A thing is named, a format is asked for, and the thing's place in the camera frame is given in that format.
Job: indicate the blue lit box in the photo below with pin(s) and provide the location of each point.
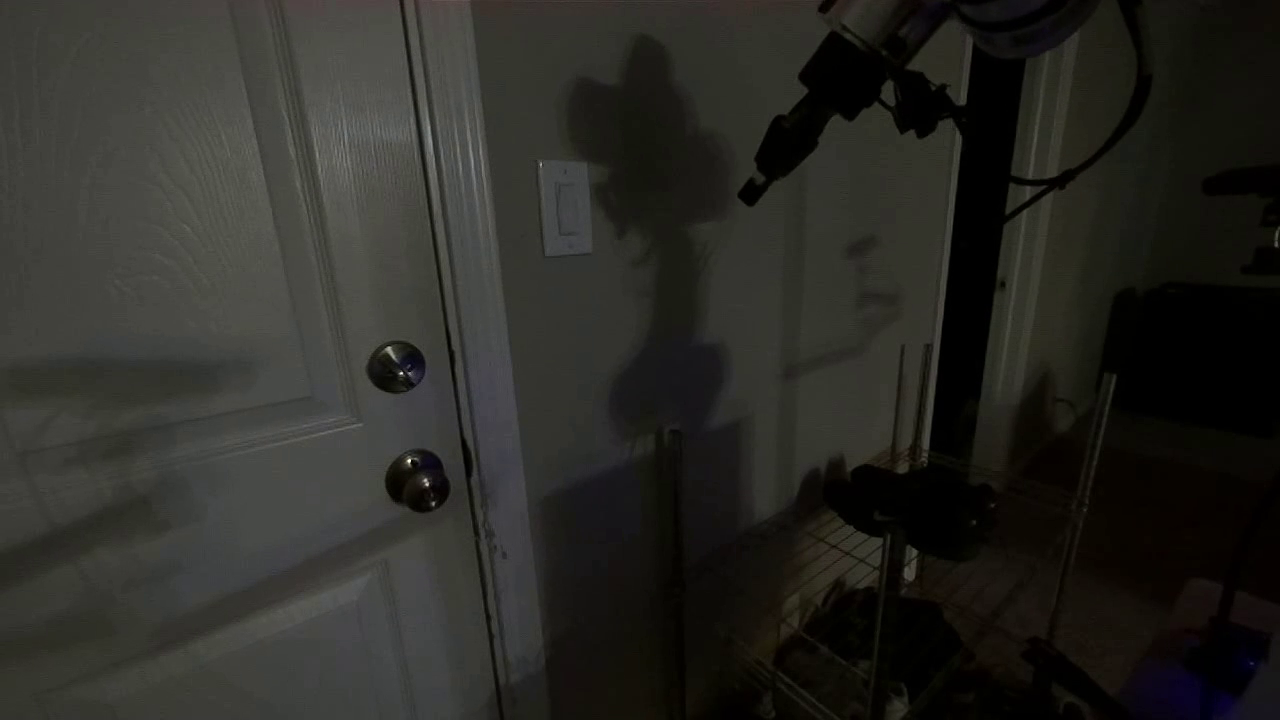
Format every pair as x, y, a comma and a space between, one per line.
1212, 673

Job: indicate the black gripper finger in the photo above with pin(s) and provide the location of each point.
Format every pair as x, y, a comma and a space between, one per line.
797, 144
769, 158

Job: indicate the white door frame trim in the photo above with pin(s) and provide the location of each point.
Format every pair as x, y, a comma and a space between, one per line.
483, 334

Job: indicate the dark bundle on lower shelf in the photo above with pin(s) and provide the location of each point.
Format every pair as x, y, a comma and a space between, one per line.
864, 645

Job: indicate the black round object on shelf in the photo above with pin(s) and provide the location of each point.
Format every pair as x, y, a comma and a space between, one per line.
904, 507

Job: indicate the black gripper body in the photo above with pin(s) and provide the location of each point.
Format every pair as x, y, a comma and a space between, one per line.
840, 77

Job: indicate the white rocker light switch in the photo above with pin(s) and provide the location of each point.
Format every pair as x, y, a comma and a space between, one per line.
564, 206

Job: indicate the white panel door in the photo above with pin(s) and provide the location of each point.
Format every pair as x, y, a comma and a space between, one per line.
174, 334

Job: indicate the round metal door knob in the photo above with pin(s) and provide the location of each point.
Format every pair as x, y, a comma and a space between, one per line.
419, 483

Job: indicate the round metal deadbolt knob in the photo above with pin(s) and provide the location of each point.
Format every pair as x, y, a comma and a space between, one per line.
397, 367

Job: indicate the dark low cabinet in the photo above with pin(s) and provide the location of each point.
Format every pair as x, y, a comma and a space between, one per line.
1187, 355

